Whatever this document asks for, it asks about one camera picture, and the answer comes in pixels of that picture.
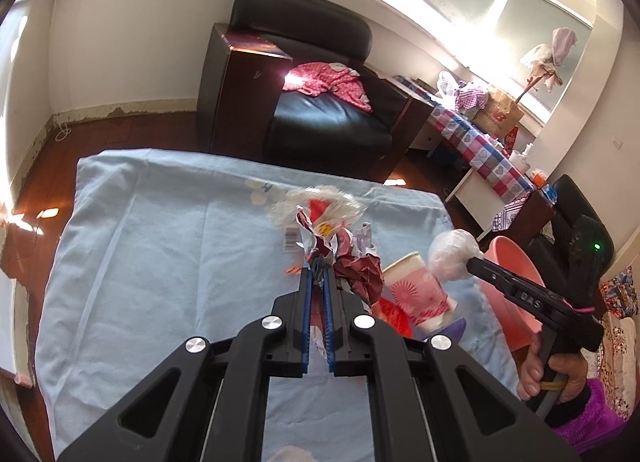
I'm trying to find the purple cloth pouch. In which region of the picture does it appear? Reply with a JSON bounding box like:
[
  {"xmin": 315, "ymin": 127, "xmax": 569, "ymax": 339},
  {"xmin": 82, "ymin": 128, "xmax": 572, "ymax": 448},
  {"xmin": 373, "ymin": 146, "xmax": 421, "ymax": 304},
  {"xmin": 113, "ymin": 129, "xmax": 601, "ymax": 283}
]
[{"xmin": 424, "ymin": 318, "xmax": 466, "ymax": 344}]

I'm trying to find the red plastic bag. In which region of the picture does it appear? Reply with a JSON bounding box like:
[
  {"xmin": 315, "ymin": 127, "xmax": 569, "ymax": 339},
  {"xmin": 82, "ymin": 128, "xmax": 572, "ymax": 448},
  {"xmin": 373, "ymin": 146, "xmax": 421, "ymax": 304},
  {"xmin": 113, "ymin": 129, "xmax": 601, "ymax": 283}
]
[{"xmin": 376, "ymin": 297, "xmax": 413, "ymax": 338}]

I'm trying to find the pink patterned paper cup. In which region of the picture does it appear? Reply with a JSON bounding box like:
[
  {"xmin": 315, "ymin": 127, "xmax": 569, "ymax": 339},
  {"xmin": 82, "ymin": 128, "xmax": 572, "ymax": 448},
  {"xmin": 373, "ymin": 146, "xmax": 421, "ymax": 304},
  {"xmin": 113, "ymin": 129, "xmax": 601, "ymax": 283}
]
[{"xmin": 383, "ymin": 252, "xmax": 457, "ymax": 333}]

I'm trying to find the white plastic bag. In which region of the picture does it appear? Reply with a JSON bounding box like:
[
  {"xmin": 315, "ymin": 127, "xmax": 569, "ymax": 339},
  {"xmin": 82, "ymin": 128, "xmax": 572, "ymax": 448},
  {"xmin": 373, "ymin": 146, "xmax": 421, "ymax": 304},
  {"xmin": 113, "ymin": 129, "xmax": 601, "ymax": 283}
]
[{"xmin": 427, "ymin": 229, "xmax": 484, "ymax": 283}]

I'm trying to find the maroon wrapper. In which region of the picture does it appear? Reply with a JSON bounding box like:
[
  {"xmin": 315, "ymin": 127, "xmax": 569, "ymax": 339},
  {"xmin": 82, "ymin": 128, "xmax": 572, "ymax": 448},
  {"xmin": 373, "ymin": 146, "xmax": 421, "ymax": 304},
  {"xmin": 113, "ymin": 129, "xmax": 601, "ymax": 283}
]
[{"xmin": 295, "ymin": 206, "xmax": 384, "ymax": 307}]

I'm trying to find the clear red snack bag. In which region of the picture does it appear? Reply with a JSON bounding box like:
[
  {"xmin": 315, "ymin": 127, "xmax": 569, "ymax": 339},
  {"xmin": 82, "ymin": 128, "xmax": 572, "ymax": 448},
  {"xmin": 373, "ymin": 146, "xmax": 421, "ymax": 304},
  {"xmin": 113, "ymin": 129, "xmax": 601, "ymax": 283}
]
[{"xmin": 269, "ymin": 185, "xmax": 367, "ymax": 254}]

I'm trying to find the purple fleece sleeve forearm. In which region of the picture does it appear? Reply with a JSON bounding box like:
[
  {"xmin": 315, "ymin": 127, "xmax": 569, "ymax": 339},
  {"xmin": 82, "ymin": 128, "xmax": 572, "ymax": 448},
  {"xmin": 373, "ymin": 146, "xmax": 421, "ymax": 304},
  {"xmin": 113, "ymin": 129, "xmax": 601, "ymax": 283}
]
[{"xmin": 544, "ymin": 378, "xmax": 626, "ymax": 453}]

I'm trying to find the person's right hand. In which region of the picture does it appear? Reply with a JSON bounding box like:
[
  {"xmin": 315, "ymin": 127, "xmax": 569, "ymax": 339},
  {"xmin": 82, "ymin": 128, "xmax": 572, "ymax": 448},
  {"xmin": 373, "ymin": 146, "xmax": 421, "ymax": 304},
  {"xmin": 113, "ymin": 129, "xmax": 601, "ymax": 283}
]
[{"xmin": 515, "ymin": 333, "xmax": 590, "ymax": 404}]

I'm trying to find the black leather armchair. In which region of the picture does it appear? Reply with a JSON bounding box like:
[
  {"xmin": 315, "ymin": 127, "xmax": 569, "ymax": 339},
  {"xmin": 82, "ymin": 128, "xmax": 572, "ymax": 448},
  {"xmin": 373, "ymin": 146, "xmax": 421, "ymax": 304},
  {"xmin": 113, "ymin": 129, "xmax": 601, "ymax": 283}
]
[
  {"xmin": 551, "ymin": 174, "xmax": 614, "ymax": 267},
  {"xmin": 196, "ymin": 0, "xmax": 434, "ymax": 182}
]

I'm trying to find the pink plastic basin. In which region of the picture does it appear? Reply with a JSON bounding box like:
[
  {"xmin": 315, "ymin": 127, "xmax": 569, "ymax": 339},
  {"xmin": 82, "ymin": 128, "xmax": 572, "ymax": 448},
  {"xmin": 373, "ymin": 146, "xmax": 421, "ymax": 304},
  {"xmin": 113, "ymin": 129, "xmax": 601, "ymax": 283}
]
[{"xmin": 480, "ymin": 235, "xmax": 544, "ymax": 352}]

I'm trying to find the white tissue container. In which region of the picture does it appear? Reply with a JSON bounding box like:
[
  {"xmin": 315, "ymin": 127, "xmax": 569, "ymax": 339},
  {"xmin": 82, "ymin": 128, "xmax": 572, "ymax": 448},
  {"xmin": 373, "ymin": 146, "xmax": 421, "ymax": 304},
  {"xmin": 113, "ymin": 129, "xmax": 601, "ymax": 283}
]
[{"xmin": 509, "ymin": 142, "xmax": 533, "ymax": 175}]

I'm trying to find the checkered tablecloth side table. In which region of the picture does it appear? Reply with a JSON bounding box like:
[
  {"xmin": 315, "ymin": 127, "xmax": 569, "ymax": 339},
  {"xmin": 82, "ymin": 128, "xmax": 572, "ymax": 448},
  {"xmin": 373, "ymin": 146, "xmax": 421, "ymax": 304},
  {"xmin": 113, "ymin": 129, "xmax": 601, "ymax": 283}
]
[{"xmin": 427, "ymin": 104, "xmax": 535, "ymax": 233}]

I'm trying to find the brown paper shopping bag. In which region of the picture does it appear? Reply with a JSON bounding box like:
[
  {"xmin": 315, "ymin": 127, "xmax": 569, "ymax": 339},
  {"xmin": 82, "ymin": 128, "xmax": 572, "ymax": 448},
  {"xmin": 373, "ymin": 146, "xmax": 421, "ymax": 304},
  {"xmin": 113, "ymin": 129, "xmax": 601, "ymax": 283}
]
[{"xmin": 473, "ymin": 89, "xmax": 524, "ymax": 138}]

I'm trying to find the light blue table cloth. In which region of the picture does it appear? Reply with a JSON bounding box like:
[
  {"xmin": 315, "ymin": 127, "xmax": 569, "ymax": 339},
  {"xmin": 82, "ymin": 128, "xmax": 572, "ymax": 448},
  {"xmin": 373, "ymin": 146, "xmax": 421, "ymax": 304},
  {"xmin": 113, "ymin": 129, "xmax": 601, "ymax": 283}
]
[{"xmin": 34, "ymin": 149, "xmax": 522, "ymax": 462}]

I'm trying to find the purple checkered cloth bag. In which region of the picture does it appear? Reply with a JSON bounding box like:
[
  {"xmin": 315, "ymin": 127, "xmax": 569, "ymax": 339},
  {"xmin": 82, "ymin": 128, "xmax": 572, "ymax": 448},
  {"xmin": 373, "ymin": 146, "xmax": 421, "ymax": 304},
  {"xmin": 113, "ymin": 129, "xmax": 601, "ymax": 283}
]
[{"xmin": 454, "ymin": 82, "xmax": 489, "ymax": 119}]

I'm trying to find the white drawer cabinet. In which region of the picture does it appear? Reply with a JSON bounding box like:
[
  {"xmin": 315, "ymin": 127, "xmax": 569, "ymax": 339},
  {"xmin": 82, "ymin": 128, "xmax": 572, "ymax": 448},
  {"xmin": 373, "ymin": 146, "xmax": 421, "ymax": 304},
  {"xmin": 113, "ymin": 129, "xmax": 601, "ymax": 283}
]
[{"xmin": 410, "ymin": 121, "xmax": 442, "ymax": 157}]

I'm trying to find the coat stand with hats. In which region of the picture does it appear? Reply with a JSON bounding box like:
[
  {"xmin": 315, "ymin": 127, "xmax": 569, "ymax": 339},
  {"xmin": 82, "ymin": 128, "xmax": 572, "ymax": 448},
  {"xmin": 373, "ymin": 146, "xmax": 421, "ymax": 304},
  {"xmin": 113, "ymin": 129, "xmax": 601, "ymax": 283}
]
[{"xmin": 515, "ymin": 27, "xmax": 577, "ymax": 103}]

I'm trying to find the red patterned garment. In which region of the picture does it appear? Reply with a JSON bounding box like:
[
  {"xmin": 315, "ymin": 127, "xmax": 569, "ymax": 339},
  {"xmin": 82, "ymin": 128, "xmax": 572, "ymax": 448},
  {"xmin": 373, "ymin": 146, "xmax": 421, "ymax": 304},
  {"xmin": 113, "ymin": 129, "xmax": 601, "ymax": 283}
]
[{"xmin": 282, "ymin": 62, "xmax": 372, "ymax": 113}]

